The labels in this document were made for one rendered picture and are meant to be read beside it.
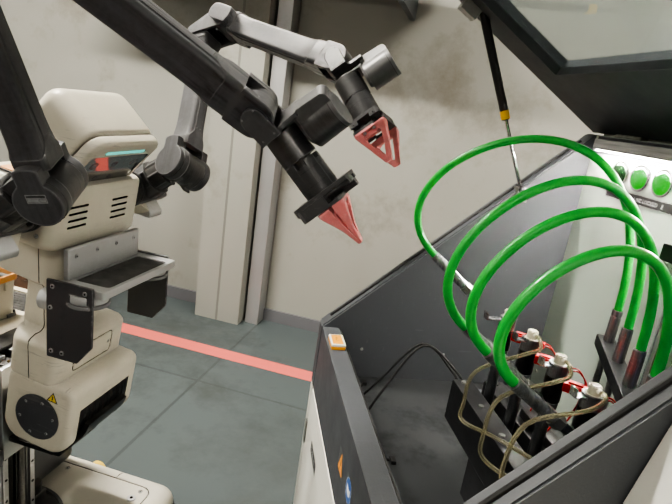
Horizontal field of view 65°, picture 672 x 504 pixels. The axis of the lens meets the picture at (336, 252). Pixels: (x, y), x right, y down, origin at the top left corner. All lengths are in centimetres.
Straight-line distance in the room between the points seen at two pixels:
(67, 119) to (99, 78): 283
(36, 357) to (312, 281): 235
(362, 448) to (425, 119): 247
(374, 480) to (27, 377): 77
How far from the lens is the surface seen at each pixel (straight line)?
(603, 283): 122
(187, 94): 136
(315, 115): 77
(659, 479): 68
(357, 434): 87
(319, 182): 79
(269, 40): 129
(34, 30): 422
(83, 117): 107
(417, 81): 312
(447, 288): 79
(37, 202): 92
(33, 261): 120
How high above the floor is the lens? 143
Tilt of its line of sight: 16 degrees down
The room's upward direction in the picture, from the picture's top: 9 degrees clockwise
